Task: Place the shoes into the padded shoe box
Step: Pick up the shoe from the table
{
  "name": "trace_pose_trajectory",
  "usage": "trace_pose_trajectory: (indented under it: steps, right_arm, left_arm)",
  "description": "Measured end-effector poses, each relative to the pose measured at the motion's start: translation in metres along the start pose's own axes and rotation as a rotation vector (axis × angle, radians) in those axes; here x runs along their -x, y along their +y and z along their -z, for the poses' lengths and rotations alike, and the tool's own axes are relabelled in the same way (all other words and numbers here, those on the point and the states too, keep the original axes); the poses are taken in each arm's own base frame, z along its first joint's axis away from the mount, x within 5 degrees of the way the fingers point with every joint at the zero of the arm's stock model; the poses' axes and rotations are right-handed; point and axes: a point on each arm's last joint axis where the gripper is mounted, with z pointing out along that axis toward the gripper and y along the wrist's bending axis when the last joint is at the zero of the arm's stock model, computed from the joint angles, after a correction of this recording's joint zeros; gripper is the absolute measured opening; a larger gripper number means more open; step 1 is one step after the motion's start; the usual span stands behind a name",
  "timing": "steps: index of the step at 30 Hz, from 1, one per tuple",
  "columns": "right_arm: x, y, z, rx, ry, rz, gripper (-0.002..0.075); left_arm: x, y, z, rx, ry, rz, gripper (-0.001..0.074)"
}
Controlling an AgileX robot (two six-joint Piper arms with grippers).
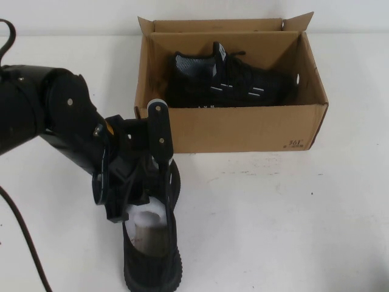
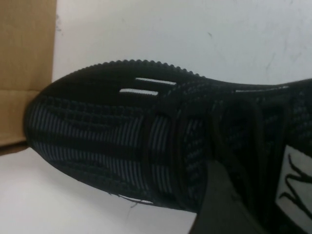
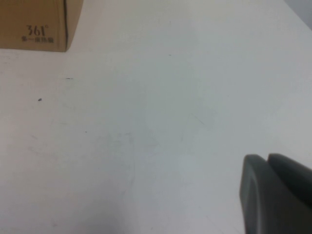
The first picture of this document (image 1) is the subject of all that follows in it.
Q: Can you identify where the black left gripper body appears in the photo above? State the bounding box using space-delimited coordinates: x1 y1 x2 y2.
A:
103 114 152 159

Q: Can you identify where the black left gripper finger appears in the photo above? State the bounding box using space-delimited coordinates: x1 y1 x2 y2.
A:
146 99 175 167

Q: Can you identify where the black knit sneaker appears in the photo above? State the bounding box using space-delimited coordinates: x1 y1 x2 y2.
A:
166 41 301 109
121 151 182 292

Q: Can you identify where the white foam shoe stuffing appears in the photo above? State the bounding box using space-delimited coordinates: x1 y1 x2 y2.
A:
126 202 167 232

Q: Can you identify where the brown cardboard shoe box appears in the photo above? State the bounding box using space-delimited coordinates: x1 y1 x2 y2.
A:
134 11 329 155

